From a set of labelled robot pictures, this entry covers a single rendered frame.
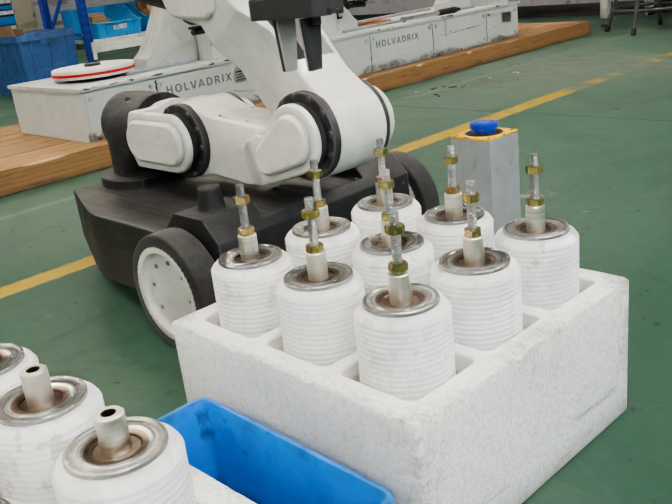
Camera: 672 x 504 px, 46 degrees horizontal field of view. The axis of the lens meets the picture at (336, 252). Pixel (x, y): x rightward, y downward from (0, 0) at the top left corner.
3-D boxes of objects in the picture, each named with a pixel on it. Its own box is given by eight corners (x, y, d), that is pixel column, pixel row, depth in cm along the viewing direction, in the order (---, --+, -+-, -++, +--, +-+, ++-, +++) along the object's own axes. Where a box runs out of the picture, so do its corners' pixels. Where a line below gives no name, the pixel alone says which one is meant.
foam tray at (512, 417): (195, 447, 103) (170, 321, 97) (396, 334, 127) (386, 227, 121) (430, 588, 76) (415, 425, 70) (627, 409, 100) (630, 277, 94)
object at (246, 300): (222, 389, 102) (199, 257, 96) (290, 366, 106) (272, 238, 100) (249, 422, 94) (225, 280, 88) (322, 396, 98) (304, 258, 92)
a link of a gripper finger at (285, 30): (301, 68, 97) (294, 15, 94) (284, 72, 94) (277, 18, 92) (290, 68, 98) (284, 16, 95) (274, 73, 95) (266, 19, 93)
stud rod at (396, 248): (400, 288, 76) (394, 213, 74) (392, 286, 77) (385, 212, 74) (406, 284, 77) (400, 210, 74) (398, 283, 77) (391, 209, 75)
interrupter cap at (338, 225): (352, 237, 98) (351, 231, 98) (291, 243, 98) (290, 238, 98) (350, 218, 105) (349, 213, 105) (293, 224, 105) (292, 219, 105)
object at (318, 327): (363, 451, 86) (345, 297, 80) (282, 441, 89) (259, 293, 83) (388, 404, 94) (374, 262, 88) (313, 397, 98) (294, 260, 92)
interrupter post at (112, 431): (94, 454, 58) (84, 415, 57) (122, 438, 60) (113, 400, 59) (111, 465, 57) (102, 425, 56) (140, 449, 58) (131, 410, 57)
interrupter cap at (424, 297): (374, 287, 82) (373, 281, 82) (447, 289, 80) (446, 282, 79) (353, 319, 75) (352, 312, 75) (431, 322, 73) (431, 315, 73)
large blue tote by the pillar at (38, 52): (-9, 96, 519) (-24, 38, 506) (48, 85, 547) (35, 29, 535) (31, 98, 487) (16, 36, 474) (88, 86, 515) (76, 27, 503)
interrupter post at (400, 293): (392, 298, 79) (389, 267, 78) (416, 299, 78) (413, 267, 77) (386, 308, 77) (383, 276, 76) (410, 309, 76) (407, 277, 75)
